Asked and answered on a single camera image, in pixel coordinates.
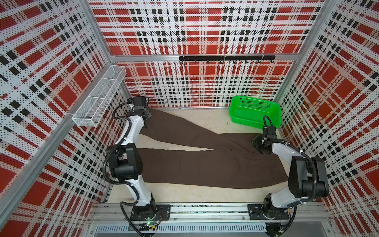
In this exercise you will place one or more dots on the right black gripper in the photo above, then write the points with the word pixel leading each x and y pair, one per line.
pixel 255 140

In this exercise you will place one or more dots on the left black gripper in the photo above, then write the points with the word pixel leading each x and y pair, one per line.
pixel 148 112

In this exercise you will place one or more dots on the brown trousers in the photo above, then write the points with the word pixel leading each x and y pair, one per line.
pixel 227 160

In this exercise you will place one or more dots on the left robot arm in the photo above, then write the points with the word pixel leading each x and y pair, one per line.
pixel 123 164

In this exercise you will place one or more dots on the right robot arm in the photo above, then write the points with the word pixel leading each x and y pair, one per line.
pixel 307 179

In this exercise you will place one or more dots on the green plastic basket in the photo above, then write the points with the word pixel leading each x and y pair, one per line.
pixel 251 111

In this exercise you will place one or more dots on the white wire mesh shelf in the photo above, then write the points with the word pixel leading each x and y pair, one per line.
pixel 99 97

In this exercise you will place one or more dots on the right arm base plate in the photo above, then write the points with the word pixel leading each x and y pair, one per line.
pixel 259 211

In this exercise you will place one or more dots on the black hook rail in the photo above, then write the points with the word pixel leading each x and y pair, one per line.
pixel 257 58

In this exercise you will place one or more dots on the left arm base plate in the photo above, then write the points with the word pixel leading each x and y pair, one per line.
pixel 161 211

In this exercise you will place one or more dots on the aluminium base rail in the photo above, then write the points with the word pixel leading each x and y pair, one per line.
pixel 209 212

